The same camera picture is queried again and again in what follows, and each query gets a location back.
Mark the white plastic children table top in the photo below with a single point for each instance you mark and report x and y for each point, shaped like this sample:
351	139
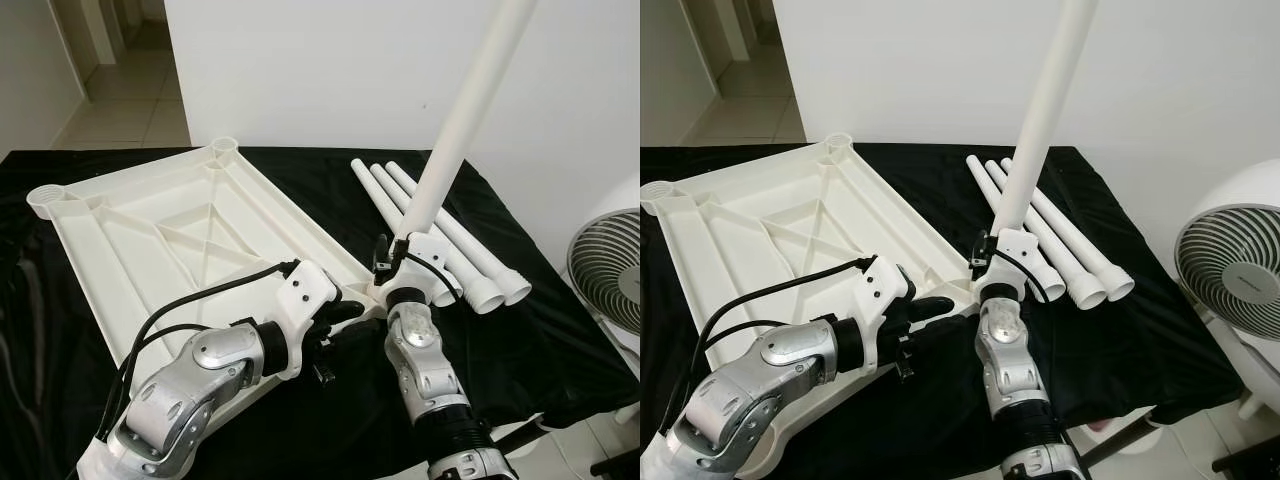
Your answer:
790	230
170	230

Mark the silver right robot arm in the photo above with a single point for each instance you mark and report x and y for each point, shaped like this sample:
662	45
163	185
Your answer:
1010	370
425	370

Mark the black tablecloth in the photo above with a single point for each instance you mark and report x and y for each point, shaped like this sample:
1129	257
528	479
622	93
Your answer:
1170	340
560	340

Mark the white round floor fan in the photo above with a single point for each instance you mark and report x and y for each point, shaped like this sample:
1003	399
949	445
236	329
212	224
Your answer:
1230	270
605	270

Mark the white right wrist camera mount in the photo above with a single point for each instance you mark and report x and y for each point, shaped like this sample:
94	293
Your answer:
1010	243
420	245

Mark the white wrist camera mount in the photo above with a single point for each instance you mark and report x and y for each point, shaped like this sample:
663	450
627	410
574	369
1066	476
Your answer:
880	290
420	245
300	295
1010	243

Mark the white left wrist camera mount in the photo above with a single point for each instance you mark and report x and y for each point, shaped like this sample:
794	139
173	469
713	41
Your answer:
880	290
300	295

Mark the black metal table frame bar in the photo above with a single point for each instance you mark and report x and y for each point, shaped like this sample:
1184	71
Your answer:
1125	435

